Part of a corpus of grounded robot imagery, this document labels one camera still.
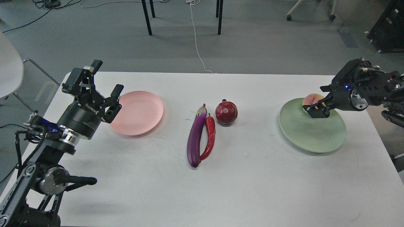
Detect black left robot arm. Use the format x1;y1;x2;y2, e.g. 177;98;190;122
1;60;124;227

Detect black equipment case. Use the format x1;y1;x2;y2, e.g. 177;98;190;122
367;0;404;53

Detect red pomegranate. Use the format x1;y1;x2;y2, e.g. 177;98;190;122
215;99;238;127

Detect yellow pink peach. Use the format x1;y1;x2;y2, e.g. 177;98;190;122
302;93;324;105

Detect black table legs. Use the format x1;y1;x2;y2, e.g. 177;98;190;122
140;0;224;36

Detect white office chair base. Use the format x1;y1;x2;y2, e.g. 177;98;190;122
286;0;339;22

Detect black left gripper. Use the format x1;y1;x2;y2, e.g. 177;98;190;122
57;60;124;140

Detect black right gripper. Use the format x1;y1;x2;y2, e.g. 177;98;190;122
303;58;369;118

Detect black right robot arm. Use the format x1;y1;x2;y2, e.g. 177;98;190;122
302;58;404;127

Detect white chair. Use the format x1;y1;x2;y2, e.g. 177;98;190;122
0;33;60;112

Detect green plate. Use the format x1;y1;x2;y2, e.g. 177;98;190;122
278;98;347;153

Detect pink plate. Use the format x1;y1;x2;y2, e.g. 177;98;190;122
110;91;163;136

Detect black cables on floor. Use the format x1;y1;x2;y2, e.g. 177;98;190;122
2;0;82;34

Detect purple eggplant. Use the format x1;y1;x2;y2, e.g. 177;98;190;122
187;103;207;168

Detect white cable on floor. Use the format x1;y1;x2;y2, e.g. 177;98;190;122
185;0;214;74

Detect red chili pepper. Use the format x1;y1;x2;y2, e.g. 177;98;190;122
199;113;216;163

